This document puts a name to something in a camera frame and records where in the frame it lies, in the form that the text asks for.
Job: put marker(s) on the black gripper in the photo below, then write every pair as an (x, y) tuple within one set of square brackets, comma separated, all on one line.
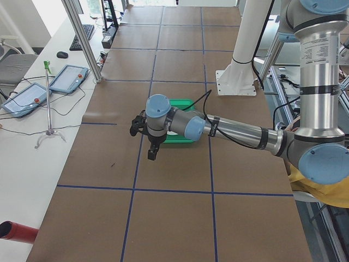
[(156, 140)]

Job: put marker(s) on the green plastic tray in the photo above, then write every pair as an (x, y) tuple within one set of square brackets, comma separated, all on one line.
[(183, 104)]

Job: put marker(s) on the silver reacher grabber tool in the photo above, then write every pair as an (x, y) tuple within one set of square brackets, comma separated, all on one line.
[(50, 131)]

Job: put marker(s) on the far blue teach pendant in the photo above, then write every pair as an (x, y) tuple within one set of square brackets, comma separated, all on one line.
[(68, 79)]

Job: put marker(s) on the blue teach pendant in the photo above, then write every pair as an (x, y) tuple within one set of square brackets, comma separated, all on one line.
[(25, 101), (68, 79)]

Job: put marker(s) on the black computer mouse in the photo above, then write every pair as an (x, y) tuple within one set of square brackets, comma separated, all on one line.
[(62, 55)]

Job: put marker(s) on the near blue teach pendant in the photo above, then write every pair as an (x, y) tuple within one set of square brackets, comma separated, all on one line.
[(25, 101)]

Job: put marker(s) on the red cylinder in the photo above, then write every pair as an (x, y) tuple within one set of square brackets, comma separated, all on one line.
[(18, 232)]

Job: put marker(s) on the grey office chair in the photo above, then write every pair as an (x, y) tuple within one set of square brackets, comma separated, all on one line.
[(15, 66)]

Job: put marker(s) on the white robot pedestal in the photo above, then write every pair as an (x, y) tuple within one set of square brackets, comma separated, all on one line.
[(237, 79)]

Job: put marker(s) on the aluminium frame post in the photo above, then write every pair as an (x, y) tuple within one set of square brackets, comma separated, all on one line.
[(79, 31)]

